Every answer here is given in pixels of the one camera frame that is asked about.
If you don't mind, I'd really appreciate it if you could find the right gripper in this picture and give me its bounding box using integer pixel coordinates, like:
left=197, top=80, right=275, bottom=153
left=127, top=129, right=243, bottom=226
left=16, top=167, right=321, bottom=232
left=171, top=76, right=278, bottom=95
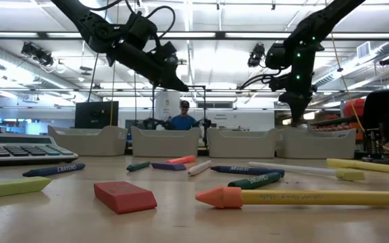
left=278, top=72, right=318, bottom=127

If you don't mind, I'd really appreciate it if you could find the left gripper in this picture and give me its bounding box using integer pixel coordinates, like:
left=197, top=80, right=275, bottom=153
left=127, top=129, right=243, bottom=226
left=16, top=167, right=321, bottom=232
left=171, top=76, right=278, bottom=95
left=109, top=40, right=190, bottom=93

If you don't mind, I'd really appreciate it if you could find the blue crayon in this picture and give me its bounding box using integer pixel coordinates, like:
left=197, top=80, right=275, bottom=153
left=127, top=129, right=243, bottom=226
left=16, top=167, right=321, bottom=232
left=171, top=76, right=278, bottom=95
left=22, top=163, right=86, bottom=178
left=210, top=165, right=286, bottom=178

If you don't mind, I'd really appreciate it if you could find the neon orange pen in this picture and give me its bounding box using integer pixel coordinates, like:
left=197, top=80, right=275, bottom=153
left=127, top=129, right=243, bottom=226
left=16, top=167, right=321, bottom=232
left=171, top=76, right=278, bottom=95
left=165, top=155, right=197, bottom=165

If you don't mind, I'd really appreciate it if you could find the dark green pen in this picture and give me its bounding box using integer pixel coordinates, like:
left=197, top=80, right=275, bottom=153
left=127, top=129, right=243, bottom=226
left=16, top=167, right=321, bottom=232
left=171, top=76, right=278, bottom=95
left=227, top=171, right=282, bottom=190

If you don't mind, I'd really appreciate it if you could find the yellow pencil pink eraser cap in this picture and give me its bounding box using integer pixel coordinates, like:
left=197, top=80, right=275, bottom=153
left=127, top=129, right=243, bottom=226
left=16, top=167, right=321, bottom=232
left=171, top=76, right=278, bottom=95
left=194, top=186, right=389, bottom=209

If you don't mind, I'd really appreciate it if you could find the white crayon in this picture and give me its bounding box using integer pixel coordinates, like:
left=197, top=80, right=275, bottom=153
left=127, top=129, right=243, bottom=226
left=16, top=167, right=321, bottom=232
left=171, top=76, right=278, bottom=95
left=187, top=159, right=213, bottom=177

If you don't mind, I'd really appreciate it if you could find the green crayon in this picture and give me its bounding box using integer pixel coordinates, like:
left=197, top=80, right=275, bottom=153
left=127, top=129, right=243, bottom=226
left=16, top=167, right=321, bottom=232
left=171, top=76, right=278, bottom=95
left=126, top=161, right=152, bottom=173

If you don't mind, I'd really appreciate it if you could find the red eraser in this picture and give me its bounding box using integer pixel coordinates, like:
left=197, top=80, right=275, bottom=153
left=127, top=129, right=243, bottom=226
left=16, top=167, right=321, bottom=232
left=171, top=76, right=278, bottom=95
left=93, top=181, right=158, bottom=215

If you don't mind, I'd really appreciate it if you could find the yellow eraser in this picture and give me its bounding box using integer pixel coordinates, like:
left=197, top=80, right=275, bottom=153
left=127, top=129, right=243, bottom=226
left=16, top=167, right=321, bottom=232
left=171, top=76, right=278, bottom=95
left=0, top=176, right=52, bottom=200

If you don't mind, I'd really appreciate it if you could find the shelf with red bins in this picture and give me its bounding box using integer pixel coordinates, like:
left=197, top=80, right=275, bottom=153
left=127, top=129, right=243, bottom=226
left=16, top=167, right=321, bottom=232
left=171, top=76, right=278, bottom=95
left=311, top=97, right=366, bottom=142

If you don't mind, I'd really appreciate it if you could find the white cylindrical tank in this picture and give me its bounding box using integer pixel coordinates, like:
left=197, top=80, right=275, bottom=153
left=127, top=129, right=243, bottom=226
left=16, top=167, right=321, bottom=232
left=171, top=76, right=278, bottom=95
left=154, top=90, right=182, bottom=128

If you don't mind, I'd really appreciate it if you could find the grey plastic bin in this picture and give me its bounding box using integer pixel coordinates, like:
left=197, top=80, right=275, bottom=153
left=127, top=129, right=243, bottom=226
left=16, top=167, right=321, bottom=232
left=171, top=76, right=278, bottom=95
left=47, top=125, right=128, bottom=157
left=207, top=127, right=278, bottom=159
left=130, top=126, right=201, bottom=158
left=275, top=127, right=357, bottom=160

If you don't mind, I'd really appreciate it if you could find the person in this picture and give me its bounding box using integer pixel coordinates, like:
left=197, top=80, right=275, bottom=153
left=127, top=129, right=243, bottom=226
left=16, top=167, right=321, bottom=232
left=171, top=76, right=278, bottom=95
left=169, top=99, right=198, bottom=132

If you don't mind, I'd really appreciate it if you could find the black overhead light beam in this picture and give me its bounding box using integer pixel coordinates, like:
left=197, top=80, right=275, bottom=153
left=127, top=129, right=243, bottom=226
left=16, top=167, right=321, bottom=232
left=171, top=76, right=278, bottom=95
left=0, top=30, right=389, bottom=42

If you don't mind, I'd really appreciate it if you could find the black monitor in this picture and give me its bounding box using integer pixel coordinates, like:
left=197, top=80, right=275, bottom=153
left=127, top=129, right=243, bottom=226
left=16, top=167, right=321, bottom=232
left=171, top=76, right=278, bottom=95
left=74, top=101, right=120, bottom=130

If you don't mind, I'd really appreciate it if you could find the grey desk calculator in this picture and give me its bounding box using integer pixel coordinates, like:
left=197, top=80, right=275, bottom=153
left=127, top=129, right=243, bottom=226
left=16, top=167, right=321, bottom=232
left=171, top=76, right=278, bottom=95
left=0, top=133, right=80, bottom=166

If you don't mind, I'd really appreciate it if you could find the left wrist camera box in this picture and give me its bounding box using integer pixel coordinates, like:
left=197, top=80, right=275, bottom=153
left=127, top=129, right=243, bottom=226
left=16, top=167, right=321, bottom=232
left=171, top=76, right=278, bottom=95
left=156, top=40, right=179, bottom=68

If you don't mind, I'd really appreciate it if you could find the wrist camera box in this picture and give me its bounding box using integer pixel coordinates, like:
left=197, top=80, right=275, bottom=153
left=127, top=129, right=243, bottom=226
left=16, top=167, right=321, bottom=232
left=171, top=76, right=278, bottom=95
left=267, top=74, right=292, bottom=92
left=156, top=40, right=179, bottom=68

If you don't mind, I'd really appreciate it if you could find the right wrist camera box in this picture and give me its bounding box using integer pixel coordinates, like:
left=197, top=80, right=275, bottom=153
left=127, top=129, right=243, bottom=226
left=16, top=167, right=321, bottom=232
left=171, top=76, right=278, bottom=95
left=267, top=74, right=292, bottom=92

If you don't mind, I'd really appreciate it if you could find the black ceiling camera with cable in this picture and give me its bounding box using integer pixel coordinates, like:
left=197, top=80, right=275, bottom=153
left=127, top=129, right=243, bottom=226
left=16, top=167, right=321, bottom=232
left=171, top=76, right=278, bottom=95
left=247, top=43, right=267, bottom=68

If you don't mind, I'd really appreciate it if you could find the black hanging cable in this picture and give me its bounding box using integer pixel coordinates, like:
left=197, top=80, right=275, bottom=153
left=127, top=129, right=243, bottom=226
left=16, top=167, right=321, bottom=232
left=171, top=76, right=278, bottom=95
left=86, top=52, right=100, bottom=103

